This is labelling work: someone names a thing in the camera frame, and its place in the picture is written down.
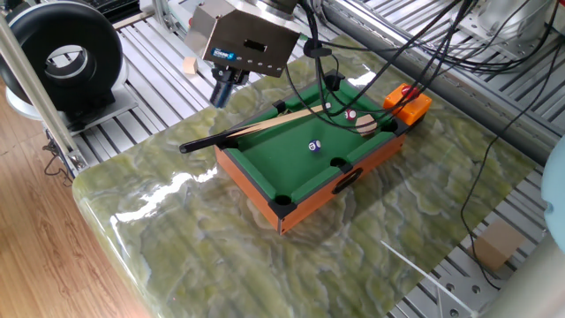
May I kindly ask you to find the silver Schunk gripper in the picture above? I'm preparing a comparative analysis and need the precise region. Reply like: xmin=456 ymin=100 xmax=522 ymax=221
xmin=184 ymin=0 xmax=302 ymax=110

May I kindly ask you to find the wooden pool cue black handle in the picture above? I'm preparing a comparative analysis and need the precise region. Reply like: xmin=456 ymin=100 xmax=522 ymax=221
xmin=178 ymin=102 xmax=332 ymax=155

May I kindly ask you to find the mini green felt pool table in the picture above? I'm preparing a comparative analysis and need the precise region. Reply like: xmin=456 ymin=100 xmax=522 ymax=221
xmin=214 ymin=69 xmax=410 ymax=235

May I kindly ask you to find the wooden cube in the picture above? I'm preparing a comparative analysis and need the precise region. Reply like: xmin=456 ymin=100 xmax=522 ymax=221
xmin=182 ymin=56 xmax=200 ymax=76
xmin=354 ymin=113 xmax=379 ymax=137

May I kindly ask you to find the light wooden slat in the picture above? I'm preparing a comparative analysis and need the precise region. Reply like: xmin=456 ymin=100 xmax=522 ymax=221
xmin=112 ymin=11 xmax=155 ymax=31

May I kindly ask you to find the black keyboard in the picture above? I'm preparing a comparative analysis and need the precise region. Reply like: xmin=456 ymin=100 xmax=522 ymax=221
xmin=81 ymin=0 xmax=142 ymax=26

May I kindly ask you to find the green marble pattern mat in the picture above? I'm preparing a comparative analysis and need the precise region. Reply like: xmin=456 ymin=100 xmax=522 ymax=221
xmin=72 ymin=34 xmax=538 ymax=318

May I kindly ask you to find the orange box red push button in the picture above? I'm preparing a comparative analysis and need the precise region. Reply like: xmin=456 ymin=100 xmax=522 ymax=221
xmin=382 ymin=82 xmax=433 ymax=127

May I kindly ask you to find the white zip tie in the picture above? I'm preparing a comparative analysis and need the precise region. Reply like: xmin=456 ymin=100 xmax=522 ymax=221
xmin=380 ymin=239 xmax=480 ymax=317

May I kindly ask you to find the brown cardboard box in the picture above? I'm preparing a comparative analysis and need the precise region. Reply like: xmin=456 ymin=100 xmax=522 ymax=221
xmin=468 ymin=219 xmax=527 ymax=272

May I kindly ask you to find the aluminium frame post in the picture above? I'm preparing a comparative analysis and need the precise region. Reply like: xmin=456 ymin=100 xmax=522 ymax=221
xmin=139 ymin=0 xmax=180 ymax=33
xmin=0 ymin=16 xmax=88 ymax=177

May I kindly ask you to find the black round ring device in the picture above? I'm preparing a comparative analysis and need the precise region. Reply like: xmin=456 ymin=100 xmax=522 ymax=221
xmin=0 ymin=0 xmax=140 ymax=136

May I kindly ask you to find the black cable bundle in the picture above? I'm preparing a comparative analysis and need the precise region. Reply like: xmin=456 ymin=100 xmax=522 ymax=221
xmin=423 ymin=0 xmax=565 ymax=83

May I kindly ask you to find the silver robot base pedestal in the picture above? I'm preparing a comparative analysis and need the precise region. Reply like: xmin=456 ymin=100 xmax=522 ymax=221
xmin=458 ymin=0 xmax=565 ymax=61

